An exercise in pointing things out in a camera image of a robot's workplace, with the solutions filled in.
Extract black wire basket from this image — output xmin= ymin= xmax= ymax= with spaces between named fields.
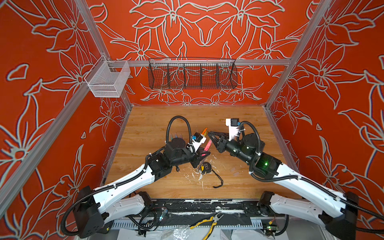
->
xmin=148 ymin=57 xmax=239 ymax=90

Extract yellow handled pliers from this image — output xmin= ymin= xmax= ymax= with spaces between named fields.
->
xmin=189 ymin=211 xmax=225 ymax=240

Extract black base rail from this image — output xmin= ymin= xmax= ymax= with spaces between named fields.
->
xmin=135 ymin=199 xmax=285 ymax=218

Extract pink marker pen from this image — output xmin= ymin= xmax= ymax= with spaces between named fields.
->
xmin=202 ymin=140 xmax=212 ymax=157

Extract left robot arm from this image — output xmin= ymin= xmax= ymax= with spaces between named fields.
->
xmin=60 ymin=116 xmax=210 ymax=239

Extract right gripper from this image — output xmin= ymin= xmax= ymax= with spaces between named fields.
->
xmin=207 ymin=130 xmax=255 ymax=166

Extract white mesh basket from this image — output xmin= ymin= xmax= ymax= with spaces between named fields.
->
xmin=85 ymin=56 xmax=131 ymax=98

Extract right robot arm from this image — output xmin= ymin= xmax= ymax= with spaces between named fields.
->
xmin=208 ymin=119 xmax=384 ymax=240

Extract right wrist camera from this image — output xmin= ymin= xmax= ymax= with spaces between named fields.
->
xmin=226 ymin=118 xmax=245 ymax=142

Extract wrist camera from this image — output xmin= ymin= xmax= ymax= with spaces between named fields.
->
xmin=190 ymin=133 xmax=207 ymax=153
xmin=226 ymin=118 xmax=245 ymax=142

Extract small circuit board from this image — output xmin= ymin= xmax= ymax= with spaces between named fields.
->
xmin=262 ymin=219 xmax=279 ymax=239

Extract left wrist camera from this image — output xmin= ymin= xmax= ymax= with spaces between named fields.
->
xmin=190 ymin=133 xmax=207 ymax=153

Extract black tape measure on table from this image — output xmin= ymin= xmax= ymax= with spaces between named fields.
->
xmin=200 ymin=162 xmax=224 ymax=189

